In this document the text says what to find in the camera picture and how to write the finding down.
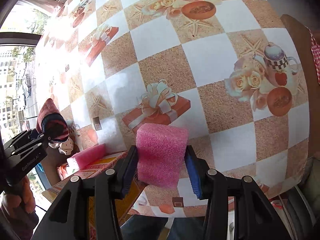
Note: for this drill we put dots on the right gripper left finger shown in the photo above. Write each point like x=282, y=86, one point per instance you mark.
x=125, y=168

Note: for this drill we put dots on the pink foam block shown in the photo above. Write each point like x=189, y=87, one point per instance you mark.
x=161, y=151
x=81, y=159

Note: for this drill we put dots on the white polka dot scrunchie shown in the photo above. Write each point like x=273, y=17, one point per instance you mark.
x=65, y=147

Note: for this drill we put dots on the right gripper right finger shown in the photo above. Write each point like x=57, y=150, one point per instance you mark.
x=197, y=169

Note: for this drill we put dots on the checkered patterned tablecloth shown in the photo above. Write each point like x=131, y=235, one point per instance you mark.
x=226, y=70

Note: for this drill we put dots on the red patterned carton box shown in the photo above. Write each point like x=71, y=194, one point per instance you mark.
x=68, y=215

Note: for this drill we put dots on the person left hand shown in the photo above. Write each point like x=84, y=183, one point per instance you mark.
x=10, y=201

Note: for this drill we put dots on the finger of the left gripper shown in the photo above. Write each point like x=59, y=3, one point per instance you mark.
x=32, y=152
x=21, y=139

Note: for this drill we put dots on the red checkered cloth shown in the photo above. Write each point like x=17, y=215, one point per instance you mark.
x=315, y=50

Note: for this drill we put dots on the pink striped sock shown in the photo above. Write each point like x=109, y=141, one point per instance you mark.
x=51, y=122

